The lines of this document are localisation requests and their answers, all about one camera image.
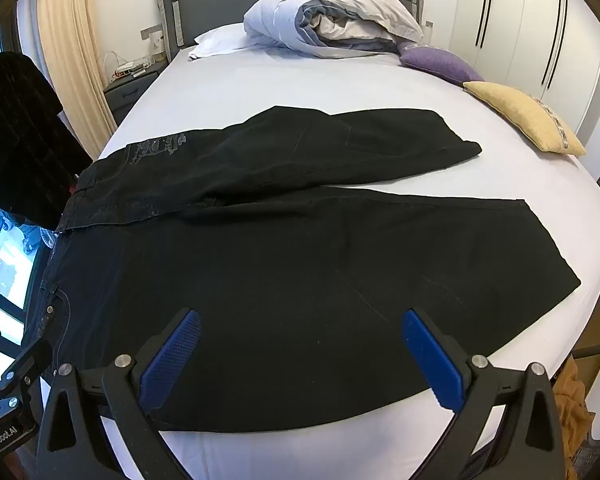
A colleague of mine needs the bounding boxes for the grey nightstand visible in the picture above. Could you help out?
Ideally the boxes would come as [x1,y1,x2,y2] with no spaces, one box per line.
[102,60,168,126]

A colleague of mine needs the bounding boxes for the white nightstand clutter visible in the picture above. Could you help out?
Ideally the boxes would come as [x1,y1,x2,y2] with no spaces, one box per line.
[107,35,167,81]

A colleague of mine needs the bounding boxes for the rolled white grey duvet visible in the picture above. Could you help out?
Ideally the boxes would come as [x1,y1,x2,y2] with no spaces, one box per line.
[243,0,423,53]

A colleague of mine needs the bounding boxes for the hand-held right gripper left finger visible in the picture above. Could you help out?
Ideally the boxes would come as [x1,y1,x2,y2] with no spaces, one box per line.
[36,307,202,480]

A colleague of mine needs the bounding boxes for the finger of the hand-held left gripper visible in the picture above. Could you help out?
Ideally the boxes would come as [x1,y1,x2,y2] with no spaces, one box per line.
[0,340,52,411]

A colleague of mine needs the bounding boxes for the white pillow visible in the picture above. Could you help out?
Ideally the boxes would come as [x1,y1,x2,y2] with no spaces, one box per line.
[187,24,276,61]

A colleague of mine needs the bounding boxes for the bed with white sheet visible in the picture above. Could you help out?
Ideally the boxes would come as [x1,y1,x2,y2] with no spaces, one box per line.
[87,35,600,480]

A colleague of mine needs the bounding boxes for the purple cloth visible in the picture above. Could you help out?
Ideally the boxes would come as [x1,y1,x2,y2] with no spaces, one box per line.
[399,42,487,86]

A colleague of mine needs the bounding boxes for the orange cloth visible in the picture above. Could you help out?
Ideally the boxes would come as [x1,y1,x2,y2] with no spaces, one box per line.
[552,355,596,461]

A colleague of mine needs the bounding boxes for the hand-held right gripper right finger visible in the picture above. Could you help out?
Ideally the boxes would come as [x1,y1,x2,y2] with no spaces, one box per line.
[401,307,566,480]

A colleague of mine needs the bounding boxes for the black pants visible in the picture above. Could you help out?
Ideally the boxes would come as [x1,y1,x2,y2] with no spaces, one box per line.
[22,105,582,433]

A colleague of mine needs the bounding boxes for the cream curtain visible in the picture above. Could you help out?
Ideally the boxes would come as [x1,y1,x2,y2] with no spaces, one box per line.
[35,0,118,133]

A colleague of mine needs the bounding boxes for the yellow cloth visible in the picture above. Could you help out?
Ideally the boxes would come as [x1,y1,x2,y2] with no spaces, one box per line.
[462,81,587,155]

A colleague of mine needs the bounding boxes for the white wardrobe with black handles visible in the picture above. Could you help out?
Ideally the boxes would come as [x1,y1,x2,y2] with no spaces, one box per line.
[450,0,600,111]

